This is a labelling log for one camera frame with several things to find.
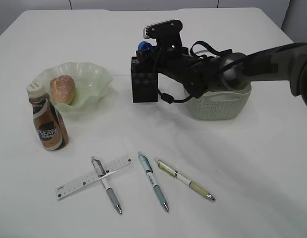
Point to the pale green plastic basket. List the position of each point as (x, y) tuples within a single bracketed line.
[(220, 105)]

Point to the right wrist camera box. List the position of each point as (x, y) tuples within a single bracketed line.
[(166, 34)]

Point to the blue clip grey pen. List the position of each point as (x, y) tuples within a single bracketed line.
[(149, 172)]

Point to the black perforated pen holder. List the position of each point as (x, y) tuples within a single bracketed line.
[(143, 81)]

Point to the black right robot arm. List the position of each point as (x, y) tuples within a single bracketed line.
[(283, 63)]

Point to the sugared bread roll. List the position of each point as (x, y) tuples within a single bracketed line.
[(63, 89)]

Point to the clear plastic ruler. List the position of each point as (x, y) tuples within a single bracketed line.
[(90, 178)]

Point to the brown coffee drink bottle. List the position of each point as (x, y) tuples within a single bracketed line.
[(48, 122)]

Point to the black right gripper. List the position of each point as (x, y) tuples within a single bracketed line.
[(197, 73)]

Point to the cream green pen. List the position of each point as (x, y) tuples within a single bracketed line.
[(173, 172)]

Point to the pale green wavy glass bowl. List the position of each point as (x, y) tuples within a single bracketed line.
[(91, 84)]

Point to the blue pencil sharpener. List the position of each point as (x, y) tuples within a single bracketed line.
[(144, 45)]

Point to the grey grip clear pen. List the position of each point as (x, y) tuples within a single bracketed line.
[(110, 192)]

